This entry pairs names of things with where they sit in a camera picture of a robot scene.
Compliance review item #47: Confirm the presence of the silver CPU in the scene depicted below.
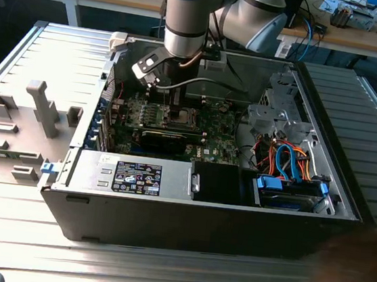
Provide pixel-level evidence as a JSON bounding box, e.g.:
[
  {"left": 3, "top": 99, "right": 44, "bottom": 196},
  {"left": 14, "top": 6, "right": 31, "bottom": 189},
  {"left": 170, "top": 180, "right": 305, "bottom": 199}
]
[{"left": 178, "top": 111, "right": 195, "bottom": 124}]

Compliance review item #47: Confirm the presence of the metal socket cover frame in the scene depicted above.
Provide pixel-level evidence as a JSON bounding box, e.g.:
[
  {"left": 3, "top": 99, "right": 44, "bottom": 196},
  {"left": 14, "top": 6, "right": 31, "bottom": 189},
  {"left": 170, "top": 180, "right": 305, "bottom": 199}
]
[{"left": 163, "top": 104, "right": 200, "bottom": 130}]

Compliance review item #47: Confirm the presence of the metal CPU socket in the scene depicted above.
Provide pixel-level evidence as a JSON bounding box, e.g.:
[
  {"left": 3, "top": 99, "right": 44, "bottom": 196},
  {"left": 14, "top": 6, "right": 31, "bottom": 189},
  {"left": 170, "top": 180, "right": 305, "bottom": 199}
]
[{"left": 161, "top": 103, "right": 202, "bottom": 132}]

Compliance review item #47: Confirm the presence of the beige case latch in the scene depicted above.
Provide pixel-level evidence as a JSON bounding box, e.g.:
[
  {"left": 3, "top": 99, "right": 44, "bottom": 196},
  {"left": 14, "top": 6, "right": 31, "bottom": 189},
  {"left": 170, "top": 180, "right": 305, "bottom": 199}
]
[{"left": 108, "top": 30, "right": 133, "bottom": 55}]

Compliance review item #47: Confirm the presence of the black graphics card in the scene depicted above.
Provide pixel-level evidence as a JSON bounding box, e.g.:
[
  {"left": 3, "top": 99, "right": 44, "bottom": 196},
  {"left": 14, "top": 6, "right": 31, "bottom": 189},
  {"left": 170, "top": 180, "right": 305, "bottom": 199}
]
[{"left": 138, "top": 128, "right": 190, "bottom": 156}]

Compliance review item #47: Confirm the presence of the green motherboard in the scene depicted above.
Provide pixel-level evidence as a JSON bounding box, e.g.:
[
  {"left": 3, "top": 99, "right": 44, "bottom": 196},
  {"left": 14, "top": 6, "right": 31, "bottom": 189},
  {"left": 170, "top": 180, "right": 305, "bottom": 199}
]
[{"left": 105, "top": 86, "right": 248, "bottom": 168}]

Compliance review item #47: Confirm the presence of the grey metal disk bay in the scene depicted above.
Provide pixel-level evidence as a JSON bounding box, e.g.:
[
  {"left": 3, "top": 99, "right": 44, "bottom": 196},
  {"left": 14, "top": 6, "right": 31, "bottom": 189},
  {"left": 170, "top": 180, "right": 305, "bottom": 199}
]
[{"left": 244, "top": 102, "right": 319, "bottom": 150}]

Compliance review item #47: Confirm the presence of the perforated metal drive cage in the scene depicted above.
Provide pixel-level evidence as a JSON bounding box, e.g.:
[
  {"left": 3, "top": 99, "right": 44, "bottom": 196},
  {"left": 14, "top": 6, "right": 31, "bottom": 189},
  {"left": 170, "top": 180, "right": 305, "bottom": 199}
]
[{"left": 259, "top": 69, "right": 303, "bottom": 110}]

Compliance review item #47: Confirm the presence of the grey power supply unit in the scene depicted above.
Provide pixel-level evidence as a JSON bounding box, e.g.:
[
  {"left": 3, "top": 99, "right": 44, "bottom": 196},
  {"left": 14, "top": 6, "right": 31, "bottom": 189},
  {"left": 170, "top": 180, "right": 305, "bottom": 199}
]
[{"left": 67, "top": 147, "right": 198, "bottom": 203}]

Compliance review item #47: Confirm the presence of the blue case latch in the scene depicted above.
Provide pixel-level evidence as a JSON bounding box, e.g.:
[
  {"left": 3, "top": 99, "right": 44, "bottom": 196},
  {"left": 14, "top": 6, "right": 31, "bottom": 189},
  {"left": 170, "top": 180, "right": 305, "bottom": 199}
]
[{"left": 40, "top": 161, "right": 58, "bottom": 177}]

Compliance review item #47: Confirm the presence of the black PC case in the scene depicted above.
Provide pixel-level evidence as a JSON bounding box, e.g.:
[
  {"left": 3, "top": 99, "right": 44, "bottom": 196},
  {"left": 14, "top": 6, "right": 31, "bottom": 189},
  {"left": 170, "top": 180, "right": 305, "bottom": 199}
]
[{"left": 32, "top": 23, "right": 377, "bottom": 275}]

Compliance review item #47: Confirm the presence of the grey parts rack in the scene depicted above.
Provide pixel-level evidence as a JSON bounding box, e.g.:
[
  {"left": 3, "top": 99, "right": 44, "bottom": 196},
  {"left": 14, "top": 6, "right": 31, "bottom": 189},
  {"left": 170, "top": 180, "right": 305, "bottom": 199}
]
[{"left": 0, "top": 74, "right": 87, "bottom": 193}]

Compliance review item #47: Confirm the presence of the hard disk in blue carrier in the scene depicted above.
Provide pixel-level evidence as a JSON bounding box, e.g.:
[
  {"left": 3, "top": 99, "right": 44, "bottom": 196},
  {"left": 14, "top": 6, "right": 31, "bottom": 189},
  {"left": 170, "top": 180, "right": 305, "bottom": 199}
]
[{"left": 249, "top": 174, "right": 333, "bottom": 216}]

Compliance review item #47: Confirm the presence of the black finned heatsink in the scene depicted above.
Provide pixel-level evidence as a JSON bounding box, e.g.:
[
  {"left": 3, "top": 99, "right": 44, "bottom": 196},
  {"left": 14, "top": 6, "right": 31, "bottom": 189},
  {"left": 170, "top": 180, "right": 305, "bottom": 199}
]
[{"left": 329, "top": 3, "right": 355, "bottom": 30}]

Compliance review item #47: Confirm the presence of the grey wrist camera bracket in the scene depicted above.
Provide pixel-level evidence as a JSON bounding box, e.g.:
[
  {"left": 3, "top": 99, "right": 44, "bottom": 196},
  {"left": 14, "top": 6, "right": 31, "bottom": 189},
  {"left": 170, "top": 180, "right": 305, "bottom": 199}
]
[{"left": 129, "top": 48, "right": 167, "bottom": 91}]

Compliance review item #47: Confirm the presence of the grey camera cable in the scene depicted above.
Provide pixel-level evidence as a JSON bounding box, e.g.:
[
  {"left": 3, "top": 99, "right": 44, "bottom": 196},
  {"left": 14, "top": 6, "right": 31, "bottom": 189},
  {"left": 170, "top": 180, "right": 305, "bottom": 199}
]
[{"left": 154, "top": 71, "right": 250, "bottom": 98}]

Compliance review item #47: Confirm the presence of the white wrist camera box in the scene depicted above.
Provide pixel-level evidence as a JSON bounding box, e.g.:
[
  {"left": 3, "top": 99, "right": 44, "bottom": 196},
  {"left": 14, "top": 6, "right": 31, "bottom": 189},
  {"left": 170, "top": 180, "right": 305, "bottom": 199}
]
[{"left": 201, "top": 46, "right": 229, "bottom": 74}]

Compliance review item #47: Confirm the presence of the black camera cable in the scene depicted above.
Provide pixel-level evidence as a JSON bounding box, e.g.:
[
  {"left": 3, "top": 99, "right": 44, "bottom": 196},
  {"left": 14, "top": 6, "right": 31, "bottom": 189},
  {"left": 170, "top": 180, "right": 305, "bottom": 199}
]
[{"left": 219, "top": 58, "right": 252, "bottom": 97}]

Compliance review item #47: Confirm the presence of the blue flat data wire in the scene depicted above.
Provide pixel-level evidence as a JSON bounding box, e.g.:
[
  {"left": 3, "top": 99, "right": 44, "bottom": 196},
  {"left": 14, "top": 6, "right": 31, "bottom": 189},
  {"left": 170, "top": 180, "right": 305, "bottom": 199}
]
[
  {"left": 271, "top": 142, "right": 298, "bottom": 183},
  {"left": 281, "top": 141, "right": 310, "bottom": 185}
]

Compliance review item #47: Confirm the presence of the orange power wire bundle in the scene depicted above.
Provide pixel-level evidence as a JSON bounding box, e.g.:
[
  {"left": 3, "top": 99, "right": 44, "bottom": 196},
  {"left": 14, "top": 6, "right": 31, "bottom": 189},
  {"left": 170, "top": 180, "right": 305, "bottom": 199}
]
[{"left": 252, "top": 140, "right": 315, "bottom": 181}]

